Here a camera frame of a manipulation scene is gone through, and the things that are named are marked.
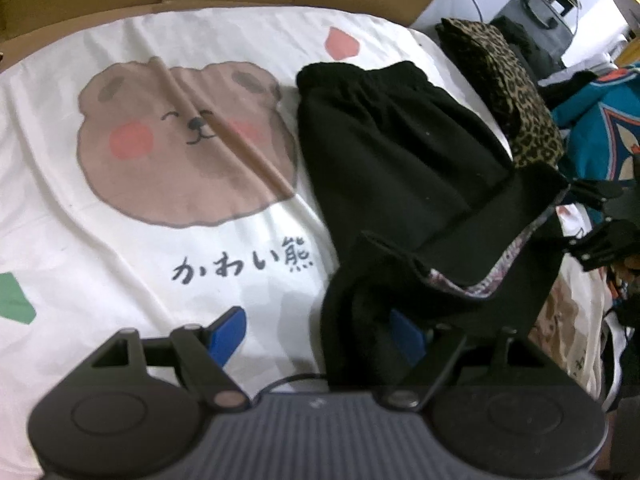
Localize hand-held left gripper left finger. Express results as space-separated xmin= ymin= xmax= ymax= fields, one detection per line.
xmin=91 ymin=306 xmax=252 ymax=410

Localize white bear print bag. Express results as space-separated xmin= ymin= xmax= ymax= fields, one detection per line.
xmin=529 ymin=204 xmax=618 ymax=398

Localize white bear print bedsheet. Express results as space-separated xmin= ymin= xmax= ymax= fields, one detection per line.
xmin=0 ymin=5 xmax=516 ymax=471

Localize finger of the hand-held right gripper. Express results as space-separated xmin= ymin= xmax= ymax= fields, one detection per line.
xmin=566 ymin=181 xmax=627 ymax=209
xmin=564 ymin=219 xmax=640 ymax=272

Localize black cable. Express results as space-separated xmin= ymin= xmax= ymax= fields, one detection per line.
xmin=254 ymin=371 xmax=332 ymax=403

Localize black garment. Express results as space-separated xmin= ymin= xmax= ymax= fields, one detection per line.
xmin=492 ymin=14 xmax=601 ymax=106

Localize teal jersey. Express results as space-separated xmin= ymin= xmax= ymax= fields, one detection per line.
xmin=550 ymin=60 xmax=640 ymax=226

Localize black shorts with patterned trim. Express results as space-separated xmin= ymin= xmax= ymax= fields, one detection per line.
xmin=296 ymin=59 xmax=572 ymax=392

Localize round gold-rimmed table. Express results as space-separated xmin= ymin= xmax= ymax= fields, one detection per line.
xmin=606 ymin=0 xmax=640 ymax=42

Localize leopard print cloth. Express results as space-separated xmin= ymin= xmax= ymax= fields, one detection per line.
xmin=434 ymin=16 xmax=567 ymax=169

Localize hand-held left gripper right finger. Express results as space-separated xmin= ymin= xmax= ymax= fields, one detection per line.
xmin=385 ymin=309 xmax=553 ymax=411

